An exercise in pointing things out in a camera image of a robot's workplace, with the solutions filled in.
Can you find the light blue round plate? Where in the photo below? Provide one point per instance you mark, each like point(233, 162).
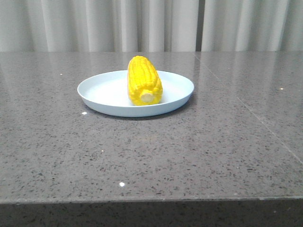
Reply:
point(107, 93)

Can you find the yellow corn cob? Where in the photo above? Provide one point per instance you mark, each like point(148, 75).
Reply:
point(144, 83)

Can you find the white pleated curtain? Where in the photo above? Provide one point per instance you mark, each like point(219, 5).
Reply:
point(151, 25)

